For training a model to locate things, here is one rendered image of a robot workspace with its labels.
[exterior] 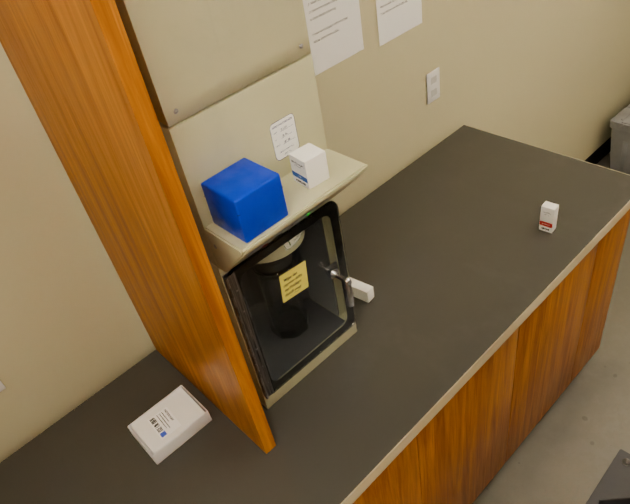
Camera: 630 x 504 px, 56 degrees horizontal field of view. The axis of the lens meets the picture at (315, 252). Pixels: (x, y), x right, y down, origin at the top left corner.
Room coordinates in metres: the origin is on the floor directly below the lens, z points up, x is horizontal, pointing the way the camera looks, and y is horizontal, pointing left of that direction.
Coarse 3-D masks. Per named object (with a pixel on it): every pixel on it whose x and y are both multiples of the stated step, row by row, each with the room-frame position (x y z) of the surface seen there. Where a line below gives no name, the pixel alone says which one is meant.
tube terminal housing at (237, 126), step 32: (288, 64) 1.04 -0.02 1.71; (256, 96) 0.98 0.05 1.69; (288, 96) 1.02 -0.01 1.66; (192, 128) 0.90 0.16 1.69; (224, 128) 0.94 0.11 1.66; (256, 128) 0.97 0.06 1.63; (320, 128) 1.06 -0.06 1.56; (192, 160) 0.89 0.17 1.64; (224, 160) 0.92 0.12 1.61; (256, 160) 0.96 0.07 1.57; (288, 160) 1.00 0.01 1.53; (192, 192) 0.88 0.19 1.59; (224, 288) 0.88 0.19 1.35; (256, 384) 0.89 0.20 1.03; (288, 384) 0.92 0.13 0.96
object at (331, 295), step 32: (320, 224) 1.02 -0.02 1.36; (256, 256) 0.92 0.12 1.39; (288, 256) 0.96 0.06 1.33; (320, 256) 1.01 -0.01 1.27; (256, 288) 0.90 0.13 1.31; (320, 288) 1.00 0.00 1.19; (256, 320) 0.89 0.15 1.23; (288, 320) 0.94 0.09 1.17; (320, 320) 0.99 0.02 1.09; (352, 320) 1.04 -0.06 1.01; (288, 352) 0.92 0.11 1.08; (320, 352) 0.97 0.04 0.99
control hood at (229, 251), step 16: (336, 160) 1.01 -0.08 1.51; (352, 160) 1.00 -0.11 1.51; (288, 176) 0.99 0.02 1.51; (336, 176) 0.95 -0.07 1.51; (352, 176) 0.95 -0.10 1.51; (288, 192) 0.93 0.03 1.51; (304, 192) 0.92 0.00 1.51; (320, 192) 0.91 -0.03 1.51; (336, 192) 0.96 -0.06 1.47; (288, 208) 0.88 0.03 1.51; (304, 208) 0.87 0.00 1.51; (288, 224) 0.85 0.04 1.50; (224, 240) 0.83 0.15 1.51; (240, 240) 0.82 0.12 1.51; (256, 240) 0.81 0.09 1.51; (224, 256) 0.84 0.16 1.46; (240, 256) 0.79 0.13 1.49
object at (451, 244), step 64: (384, 192) 1.67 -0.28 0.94; (448, 192) 1.59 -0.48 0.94; (512, 192) 1.52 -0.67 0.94; (576, 192) 1.45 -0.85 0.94; (384, 256) 1.34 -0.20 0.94; (448, 256) 1.28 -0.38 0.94; (512, 256) 1.23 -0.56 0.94; (576, 256) 1.18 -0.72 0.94; (384, 320) 1.08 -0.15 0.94; (448, 320) 1.04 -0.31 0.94; (512, 320) 1.00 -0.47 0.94; (128, 384) 1.05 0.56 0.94; (192, 384) 1.00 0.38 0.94; (320, 384) 0.92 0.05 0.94; (384, 384) 0.88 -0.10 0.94; (448, 384) 0.84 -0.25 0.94; (64, 448) 0.89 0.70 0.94; (128, 448) 0.85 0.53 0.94; (192, 448) 0.81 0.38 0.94; (256, 448) 0.78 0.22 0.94; (320, 448) 0.74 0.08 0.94; (384, 448) 0.71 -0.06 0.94
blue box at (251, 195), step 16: (240, 160) 0.93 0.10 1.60; (224, 176) 0.89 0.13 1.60; (240, 176) 0.87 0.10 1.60; (256, 176) 0.86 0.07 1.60; (272, 176) 0.85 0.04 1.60; (208, 192) 0.86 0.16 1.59; (224, 192) 0.84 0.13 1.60; (240, 192) 0.83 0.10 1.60; (256, 192) 0.83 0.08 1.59; (272, 192) 0.85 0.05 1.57; (224, 208) 0.83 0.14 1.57; (240, 208) 0.81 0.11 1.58; (256, 208) 0.82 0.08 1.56; (272, 208) 0.84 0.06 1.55; (224, 224) 0.85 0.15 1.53; (240, 224) 0.80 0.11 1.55; (256, 224) 0.82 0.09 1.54; (272, 224) 0.84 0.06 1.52
